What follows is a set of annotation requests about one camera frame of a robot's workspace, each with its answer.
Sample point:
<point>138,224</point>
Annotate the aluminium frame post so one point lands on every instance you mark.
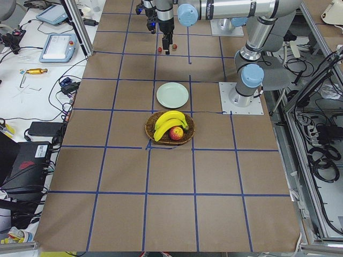
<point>79,28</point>

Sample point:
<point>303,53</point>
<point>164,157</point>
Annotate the gold cylinder tool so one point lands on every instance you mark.
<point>36,71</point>

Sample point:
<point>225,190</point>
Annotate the teach pendant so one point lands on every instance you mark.
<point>58,48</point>
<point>54,15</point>

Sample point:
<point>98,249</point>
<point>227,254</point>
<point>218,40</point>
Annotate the red yellow apple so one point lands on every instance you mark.
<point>176,133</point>

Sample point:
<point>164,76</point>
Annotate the near teach pendant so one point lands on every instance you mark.
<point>58,48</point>

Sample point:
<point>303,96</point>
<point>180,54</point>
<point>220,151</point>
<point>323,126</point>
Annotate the black computer case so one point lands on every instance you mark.
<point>24,165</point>

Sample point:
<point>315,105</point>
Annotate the far teach pendant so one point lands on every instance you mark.
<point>54,15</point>

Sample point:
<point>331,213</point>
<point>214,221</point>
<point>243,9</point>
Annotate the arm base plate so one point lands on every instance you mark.
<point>242,107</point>
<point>228,27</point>

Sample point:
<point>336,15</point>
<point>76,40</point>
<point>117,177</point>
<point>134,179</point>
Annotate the yellow banana bunch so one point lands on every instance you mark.
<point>168,120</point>

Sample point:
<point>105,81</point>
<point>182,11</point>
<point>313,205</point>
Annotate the pale green plate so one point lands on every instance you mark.
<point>172,95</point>

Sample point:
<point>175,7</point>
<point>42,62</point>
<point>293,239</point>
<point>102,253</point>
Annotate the black power brick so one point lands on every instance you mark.
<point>44,129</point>

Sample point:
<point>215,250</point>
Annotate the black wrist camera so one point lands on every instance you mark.
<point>149,7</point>

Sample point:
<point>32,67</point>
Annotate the grey office chair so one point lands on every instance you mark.
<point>276,77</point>

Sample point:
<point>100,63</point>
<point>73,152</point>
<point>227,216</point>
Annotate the woven wicker basket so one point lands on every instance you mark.
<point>166,140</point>

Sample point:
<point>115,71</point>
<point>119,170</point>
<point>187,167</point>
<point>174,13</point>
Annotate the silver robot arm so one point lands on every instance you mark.
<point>250,74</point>
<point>266,12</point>

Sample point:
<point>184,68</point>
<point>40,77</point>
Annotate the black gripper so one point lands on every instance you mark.
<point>168,26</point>

